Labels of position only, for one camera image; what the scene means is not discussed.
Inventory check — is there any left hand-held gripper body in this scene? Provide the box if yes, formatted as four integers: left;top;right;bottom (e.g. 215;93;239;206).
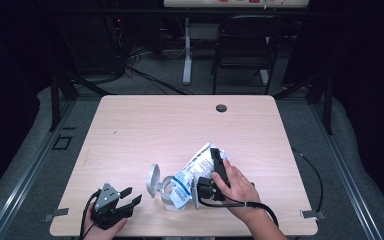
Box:
89;182;130;231

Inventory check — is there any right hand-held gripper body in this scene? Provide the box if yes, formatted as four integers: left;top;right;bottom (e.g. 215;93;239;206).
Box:
191;176;228;211

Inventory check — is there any white printed pouch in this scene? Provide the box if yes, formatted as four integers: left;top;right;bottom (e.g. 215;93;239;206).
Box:
169;142;230;211

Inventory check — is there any person's left hand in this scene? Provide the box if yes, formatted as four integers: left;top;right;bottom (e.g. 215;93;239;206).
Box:
83;217;128;240

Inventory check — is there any person's right hand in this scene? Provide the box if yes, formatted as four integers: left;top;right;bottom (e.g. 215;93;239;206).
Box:
211;158;261;223

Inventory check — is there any black folding chair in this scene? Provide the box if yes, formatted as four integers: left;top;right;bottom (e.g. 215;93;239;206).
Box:
210;13;293;96

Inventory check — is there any white desk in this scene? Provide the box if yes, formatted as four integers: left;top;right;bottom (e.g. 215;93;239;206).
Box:
163;0;311;86

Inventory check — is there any black metal stand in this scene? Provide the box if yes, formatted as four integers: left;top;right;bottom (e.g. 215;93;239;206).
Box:
48;70;115;133
273;70;335;136

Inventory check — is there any dark equipment box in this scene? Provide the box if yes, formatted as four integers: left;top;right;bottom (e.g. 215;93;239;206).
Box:
58;14;126;76

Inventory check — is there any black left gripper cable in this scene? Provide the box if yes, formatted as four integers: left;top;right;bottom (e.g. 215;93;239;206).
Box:
78;189;102;240

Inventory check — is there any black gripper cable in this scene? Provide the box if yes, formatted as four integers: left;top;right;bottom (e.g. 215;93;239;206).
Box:
78;189;102;240
196;196;280;229

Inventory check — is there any grey metal table bracket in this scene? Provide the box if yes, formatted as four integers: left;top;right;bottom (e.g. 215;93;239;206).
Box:
300;208;327;221
42;207;71;223

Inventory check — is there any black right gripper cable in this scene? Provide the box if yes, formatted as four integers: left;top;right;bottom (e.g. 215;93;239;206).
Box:
196;196;280;229

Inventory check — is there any aluminium floor rail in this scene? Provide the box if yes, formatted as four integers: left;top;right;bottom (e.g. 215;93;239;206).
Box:
308;99;384;240
0;98;78;240

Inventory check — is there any thick black floor cable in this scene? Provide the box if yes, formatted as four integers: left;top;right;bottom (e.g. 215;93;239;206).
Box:
125;64;196;96

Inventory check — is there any thin black floor cable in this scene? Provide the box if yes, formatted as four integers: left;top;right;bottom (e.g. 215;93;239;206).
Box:
291;147;325;214

